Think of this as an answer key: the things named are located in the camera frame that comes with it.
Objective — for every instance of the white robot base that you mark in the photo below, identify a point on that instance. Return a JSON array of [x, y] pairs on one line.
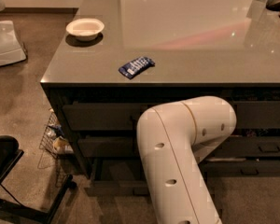
[[12, 50]]

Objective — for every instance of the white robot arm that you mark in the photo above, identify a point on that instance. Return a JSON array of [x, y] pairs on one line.
[[172, 140]]

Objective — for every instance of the dark grey drawer cabinet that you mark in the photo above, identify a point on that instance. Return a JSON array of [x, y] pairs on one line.
[[226, 48]]

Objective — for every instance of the blue snack packet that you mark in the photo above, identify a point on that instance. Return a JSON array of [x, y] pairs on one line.
[[136, 66]]

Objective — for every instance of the white paper bowl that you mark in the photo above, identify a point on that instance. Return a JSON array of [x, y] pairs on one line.
[[85, 29]]

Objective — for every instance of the wire basket with items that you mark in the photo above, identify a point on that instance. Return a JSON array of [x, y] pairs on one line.
[[54, 150]]

